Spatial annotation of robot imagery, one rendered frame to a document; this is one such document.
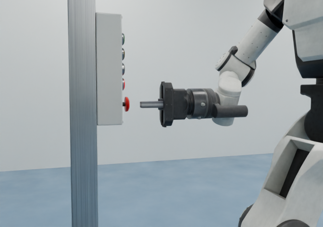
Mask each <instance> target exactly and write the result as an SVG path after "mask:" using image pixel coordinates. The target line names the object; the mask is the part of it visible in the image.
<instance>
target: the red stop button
mask: <svg viewBox="0 0 323 227"><path fill-rule="evenodd" d="M123 106H124V110H125V112H128V110H129V108H130V101H129V98H128V97H125V98H124V102H123Z"/></svg>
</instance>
